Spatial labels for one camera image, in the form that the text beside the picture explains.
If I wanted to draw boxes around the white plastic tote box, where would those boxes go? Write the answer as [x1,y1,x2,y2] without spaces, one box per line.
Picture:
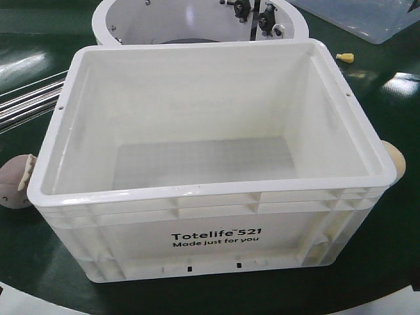
[28,39,397,282]

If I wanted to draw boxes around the yellow plush ball toy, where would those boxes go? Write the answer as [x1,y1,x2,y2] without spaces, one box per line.
[382,140,406,184]

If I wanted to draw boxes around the pink plush ball toy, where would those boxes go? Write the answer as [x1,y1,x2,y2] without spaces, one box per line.
[1,154,37,209]

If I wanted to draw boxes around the white round drum fixture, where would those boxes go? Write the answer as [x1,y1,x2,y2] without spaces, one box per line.
[92,0,309,46]

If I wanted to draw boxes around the small yellow cap piece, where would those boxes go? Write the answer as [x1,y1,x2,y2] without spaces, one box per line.
[335,52,354,64]

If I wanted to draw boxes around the metal rods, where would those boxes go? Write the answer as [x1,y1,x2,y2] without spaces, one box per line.
[1,70,68,133]

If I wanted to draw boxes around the clear plastic bin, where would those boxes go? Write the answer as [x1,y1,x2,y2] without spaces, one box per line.
[290,0,419,45]

